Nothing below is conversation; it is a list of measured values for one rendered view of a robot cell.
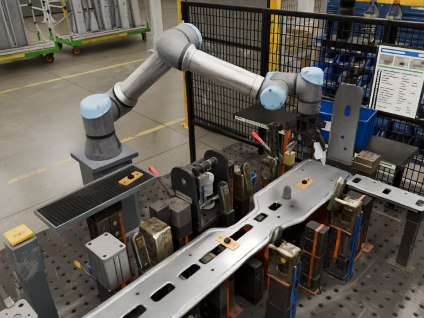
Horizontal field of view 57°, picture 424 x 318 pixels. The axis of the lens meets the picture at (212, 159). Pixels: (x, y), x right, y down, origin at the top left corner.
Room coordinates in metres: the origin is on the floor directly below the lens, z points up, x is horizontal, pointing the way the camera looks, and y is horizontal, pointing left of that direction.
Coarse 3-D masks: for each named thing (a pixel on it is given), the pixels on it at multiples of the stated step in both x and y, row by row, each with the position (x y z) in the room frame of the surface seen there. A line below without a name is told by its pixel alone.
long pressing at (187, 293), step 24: (312, 168) 1.43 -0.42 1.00; (336, 168) 1.42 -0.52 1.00; (264, 192) 1.26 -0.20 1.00; (312, 192) 1.24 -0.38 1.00; (288, 216) 1.10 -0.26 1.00; (192, 240) 0.98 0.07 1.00; (240, 240) 0.98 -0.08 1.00; (264, 240) 0.98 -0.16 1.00; (168, 264) 0.88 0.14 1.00; (192, 264) 0.88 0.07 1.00; (216, 264) 0.88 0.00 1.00; (240, 264) 0.88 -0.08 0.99; (144, 288) 0.79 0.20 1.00; (192, 288) 0.79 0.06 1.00; (96, 312) 0.71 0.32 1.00; (120, 312) 0.71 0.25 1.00; (144, 312) 0.71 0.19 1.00; (168, 312) 0.71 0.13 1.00
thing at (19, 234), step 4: (16, 228) 0.87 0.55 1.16; (20, 228) 0.87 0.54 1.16; (24, 228) 0.87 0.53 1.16; (28, 228) 0.87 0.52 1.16; (8, 232) 0.86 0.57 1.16; (12, 232) 0.86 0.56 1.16; (16, 232) 0.86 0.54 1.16; (20, 232) 0.86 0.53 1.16; (24, 232) 0.85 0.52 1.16; (28, 232) 0.85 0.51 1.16; (32, 232) 0.85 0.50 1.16; (4, 236) 0.84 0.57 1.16; (8, 236) 0.84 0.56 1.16; (12, 236) 0.84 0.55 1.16; (16, 236) 0.84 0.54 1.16; (20, 236) 0.84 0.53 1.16; (24, 236) 0.84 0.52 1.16; (28, 236) 0.84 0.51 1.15; (8, 240) 0.82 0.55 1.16; (12, 240) 0.82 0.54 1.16; (16, 240) 0.82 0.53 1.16; (20, 240) 0.83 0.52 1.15; (12, 244) 0.81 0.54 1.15
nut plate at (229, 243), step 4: (220, 236) 1.00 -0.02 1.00; (224, 236) 1.00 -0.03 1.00; (216, 240) 0.98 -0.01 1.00; (220, 240) 0.98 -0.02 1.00; (224, 240) 0.97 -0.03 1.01; (228, 240) 0.97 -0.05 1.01; (232, 240) 0.98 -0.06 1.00; (224, 244) 0.96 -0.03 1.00; (228, 244) 0.96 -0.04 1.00; (232, 244) 0.96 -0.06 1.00; (236, 244) 0.96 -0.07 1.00; (228, 248) 0.95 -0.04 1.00; (232, 248) 0.94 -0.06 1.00; (236, 248) 0.94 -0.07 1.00
